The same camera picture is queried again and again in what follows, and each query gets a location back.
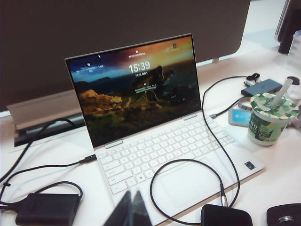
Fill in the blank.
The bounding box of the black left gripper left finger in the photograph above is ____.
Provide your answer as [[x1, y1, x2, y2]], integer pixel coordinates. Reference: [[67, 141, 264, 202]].
[[109, 190, 133, 226]]

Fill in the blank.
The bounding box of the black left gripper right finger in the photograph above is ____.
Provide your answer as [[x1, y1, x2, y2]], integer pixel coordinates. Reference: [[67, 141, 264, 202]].
[[133, 190, 154, 226]]

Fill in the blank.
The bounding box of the black braided phone charger cable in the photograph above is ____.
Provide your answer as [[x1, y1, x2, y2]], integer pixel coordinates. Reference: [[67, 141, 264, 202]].
[[150, 75, 248, 224]]

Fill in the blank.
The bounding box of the black smartphone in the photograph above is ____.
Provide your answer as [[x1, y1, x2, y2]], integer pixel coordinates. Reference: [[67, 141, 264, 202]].
[[201, 204, 254, 226]]

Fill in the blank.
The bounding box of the black ergonomic computer mouse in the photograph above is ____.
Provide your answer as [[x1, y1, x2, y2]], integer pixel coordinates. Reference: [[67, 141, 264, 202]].
[[266, 204, 301, 226]]

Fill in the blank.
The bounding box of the brown felt desk partition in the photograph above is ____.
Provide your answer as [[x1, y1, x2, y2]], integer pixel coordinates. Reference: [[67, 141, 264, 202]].
[[0, 0, 251, 113]]

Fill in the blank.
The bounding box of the black desk object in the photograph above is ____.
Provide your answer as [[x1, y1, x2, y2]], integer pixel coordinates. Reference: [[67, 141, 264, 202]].
[[278, 3, 301, 55]]

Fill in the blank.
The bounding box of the white laptop with landscape wallpaper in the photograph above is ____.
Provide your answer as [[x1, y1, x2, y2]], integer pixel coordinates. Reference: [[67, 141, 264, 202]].
[[64, 32, 266, 226]]

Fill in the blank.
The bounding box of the black laptop power adapter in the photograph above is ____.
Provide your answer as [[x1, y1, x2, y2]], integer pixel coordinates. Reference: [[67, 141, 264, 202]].
[[15, 193, 80, 226]]

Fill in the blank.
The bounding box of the blue white badge card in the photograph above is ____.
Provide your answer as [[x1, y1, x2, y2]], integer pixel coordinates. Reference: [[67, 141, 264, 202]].
[[228, 107, 253, 128]]

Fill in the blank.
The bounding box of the white yogurt cup green label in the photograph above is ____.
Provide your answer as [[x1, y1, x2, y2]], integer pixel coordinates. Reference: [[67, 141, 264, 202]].
[[247, 92, 298, 147]]

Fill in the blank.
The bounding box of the white drinking straw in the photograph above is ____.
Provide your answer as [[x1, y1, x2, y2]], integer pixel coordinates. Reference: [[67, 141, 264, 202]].
[[269, 77, 294, 108]]

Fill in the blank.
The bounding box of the white bottle black cap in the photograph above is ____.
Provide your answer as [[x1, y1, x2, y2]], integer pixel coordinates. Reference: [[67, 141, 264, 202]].
[[286, 75, 301, 102]]

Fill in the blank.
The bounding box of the thin black laptop charging cable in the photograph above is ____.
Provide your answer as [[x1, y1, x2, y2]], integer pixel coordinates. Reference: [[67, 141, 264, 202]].
[[0, 154, 98, 214]]

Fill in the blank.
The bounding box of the thick black power cord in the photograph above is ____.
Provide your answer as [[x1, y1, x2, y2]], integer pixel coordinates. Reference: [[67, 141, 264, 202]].
[[0, 117, 79, 182]]

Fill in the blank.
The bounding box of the short black hub cable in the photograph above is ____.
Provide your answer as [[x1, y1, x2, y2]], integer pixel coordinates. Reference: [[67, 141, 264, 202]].
[[210, 97, 247, 119]]

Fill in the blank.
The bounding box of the silver desk cable flap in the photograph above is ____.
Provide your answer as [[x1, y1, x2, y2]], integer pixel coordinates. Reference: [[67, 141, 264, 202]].
[[6, 87, 83, 130]]

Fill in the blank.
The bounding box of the black lanyard clip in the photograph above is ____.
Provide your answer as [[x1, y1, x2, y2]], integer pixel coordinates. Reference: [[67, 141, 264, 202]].
[[244, 73, 261, 86]]

